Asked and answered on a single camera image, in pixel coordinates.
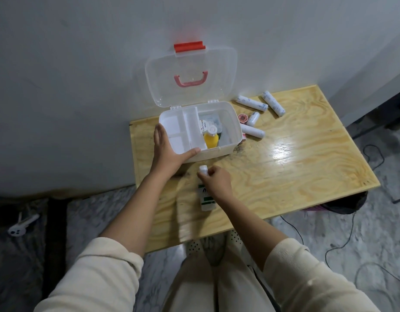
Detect white divided tray insert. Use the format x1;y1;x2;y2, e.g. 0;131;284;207
159;106;208;156

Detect cream trousers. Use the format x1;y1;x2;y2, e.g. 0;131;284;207
164;236;282;312

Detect white storage box clear lid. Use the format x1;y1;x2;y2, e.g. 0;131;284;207
144;41;244;165

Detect person's left hand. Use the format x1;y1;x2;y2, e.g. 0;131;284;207
151;123;201;175

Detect black bag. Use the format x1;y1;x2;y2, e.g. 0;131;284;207
303;191;368;215

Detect person's right hand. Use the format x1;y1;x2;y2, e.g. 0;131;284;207
197;165;235;205

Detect black post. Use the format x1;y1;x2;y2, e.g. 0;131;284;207
42;197;68;301

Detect person's right forearm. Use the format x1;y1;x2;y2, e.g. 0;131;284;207
216;196;381;312

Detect person's left forearm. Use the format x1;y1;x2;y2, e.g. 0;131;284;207
34;168;174;312

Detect white handheld controller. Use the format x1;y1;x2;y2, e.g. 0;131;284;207
7;212;41;237

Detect white bottle green label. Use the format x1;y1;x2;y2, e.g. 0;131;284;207
198;165;217;212

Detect yellow bottle white cap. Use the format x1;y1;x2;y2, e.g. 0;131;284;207
203;125;220;149

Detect black cable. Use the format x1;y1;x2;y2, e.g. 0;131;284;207
362;144;386;171
280;215;305;245
324;209;356;269

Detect white perforated slipper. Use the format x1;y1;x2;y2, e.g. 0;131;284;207
226;229;245;254
186;238;206;258

